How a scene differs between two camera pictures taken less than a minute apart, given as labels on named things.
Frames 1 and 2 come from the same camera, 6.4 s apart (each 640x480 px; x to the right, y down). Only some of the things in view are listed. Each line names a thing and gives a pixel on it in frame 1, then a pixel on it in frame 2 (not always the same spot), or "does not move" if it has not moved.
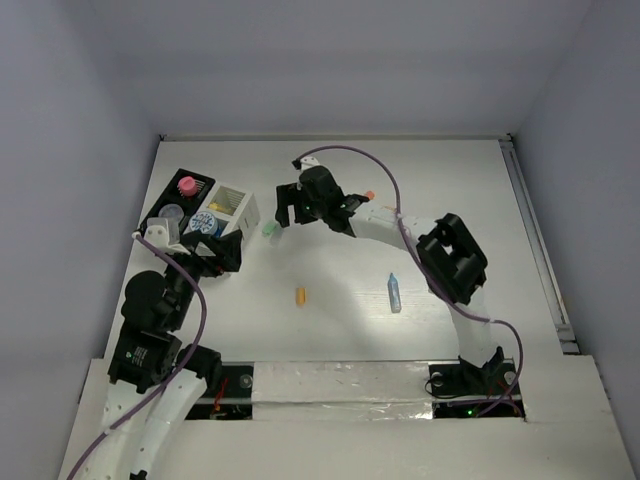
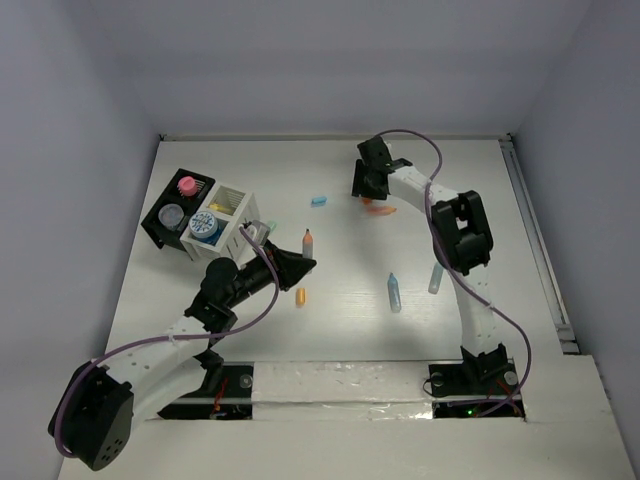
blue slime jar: (203, 222) does not move
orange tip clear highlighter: (276, 238) to (307, 246)
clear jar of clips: (172, 213) does not move
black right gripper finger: (286, 195) to (369, 182)
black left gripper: (227, 250) to (289, 267)
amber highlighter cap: (301, 295) does not move
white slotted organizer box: (234, 209) does not move
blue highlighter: (394, 294) does not move
